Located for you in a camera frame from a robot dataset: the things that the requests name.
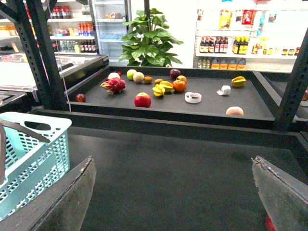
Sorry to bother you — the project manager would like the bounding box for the orange tangerine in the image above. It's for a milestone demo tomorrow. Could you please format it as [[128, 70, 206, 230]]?
[[172, 80, 186, 92]]

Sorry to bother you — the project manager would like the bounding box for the yellow starfruit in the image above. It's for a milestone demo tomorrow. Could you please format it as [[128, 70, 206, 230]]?
[[231, 76, 246, 88], [152, 84, 165, 97], [159, 81, 173, 92]]

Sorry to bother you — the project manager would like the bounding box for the white hanging cable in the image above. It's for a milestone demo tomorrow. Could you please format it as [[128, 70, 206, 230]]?
[[47, 0, 72, 112]]

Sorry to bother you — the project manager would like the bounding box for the brown kiwi right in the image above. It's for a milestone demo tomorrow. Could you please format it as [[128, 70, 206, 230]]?
[[154, 78, 163, 85]]

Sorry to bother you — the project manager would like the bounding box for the green apple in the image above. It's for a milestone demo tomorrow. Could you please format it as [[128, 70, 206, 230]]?
[[127, 69, 137, 80]]

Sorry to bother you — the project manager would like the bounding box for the black metal rack post right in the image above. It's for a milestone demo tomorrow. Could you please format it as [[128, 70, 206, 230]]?
[[274, 33, 308, 131]]

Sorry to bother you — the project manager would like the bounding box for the white shelf with sauce bottles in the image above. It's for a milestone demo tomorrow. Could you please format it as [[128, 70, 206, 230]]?
[[193, 0, 308, 73]]

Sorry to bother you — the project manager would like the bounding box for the pale round melon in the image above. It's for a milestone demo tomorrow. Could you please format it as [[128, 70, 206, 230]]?
[[133, 72, 144, 83]]

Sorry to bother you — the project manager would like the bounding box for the glass door refrigerator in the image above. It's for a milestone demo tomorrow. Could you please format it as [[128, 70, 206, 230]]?
[[89, 0, 131, 66]]

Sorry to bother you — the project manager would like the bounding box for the yellow starfruit middle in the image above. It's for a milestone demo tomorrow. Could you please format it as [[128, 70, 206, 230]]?
[[159, 81, 173, 92]]

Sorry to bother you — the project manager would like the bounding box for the chest freezer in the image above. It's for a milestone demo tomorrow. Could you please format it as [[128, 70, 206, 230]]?
[[0, 53, 109, 92]]

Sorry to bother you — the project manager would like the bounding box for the small dark red plum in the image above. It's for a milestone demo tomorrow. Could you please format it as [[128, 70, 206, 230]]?
[[75, 93, 86, 103]]

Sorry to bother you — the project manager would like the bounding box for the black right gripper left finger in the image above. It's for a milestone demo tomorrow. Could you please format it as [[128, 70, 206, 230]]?
[[0, 156, 97, 231]]

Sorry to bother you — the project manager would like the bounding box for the brown kiwi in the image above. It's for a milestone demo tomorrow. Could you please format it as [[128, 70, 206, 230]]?
[[144, 76, 153, 84], [154, 78, 163, 85]]

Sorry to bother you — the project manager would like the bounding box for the white round fruit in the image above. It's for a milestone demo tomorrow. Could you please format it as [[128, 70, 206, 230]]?
[[107, 72, 121, 79]]

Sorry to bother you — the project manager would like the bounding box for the red apple on tray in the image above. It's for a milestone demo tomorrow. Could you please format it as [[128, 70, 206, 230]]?
[[134, 92, 152, 108]]

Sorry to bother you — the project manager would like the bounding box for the black display tray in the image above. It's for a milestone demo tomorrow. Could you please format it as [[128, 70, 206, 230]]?
[[68, 66, 278, 129]]

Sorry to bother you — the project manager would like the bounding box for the pale peach at edge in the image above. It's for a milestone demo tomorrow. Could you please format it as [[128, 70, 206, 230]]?
[[226, 106, 244, 116]]

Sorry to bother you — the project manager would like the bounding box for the red yellow peach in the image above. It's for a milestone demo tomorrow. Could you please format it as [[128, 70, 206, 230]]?
[[176, 75, 187, 84]]

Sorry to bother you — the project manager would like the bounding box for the black metal rack post left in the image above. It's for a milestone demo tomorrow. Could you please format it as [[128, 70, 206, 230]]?
[[0, 0, 69, 111]]

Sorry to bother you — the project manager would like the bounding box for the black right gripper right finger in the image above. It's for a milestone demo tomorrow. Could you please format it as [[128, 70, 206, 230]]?
[[252, 156, 308, 231]]

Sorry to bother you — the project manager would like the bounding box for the green potted plant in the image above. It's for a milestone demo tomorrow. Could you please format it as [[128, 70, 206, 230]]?
[[119, 8, 183, 67]]

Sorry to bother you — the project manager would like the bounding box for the yellow starfruit front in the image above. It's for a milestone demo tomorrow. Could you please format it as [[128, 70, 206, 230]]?
[[152, 84, 165, 97]]

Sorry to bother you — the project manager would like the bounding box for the light blue plastic basket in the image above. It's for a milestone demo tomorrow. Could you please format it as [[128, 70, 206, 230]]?
[[0, 112, 72, 220]]

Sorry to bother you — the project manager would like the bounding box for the yellow starfruit far right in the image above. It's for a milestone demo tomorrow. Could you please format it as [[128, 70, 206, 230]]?
[[231, 76, 246, 88]]

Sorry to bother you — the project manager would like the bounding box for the white shelf with drink bottles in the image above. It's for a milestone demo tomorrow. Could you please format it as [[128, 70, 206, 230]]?
[[24, 0, 98, 55]]

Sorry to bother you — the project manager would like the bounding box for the dark basket handle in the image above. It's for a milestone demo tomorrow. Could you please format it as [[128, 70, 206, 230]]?
[[0, 119, 51, 184]]

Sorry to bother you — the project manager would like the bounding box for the small white label roll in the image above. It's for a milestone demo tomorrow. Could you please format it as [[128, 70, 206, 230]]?
[[217, 85, 231, 96]]

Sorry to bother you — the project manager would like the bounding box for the white tape roll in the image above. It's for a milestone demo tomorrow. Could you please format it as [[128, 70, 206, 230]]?
[[184, 92, 202, 104]]

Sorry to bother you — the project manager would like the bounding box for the brown kiwi left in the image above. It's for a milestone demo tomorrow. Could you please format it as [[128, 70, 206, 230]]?
[[144, 76, 153, 84]]

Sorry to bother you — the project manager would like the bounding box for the pink dragon fruit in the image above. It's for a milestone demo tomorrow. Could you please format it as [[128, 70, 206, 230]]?
[[100, 78, 126, 94]]

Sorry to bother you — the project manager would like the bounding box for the dark purple passion fruit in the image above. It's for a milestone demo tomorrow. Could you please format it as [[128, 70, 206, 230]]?
[[169, 68, 181, 79]]

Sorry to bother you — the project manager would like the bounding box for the black metal rack post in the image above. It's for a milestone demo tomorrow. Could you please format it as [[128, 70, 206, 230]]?
[[274, 33, 308, 131], [0, 0, 69, 111]]

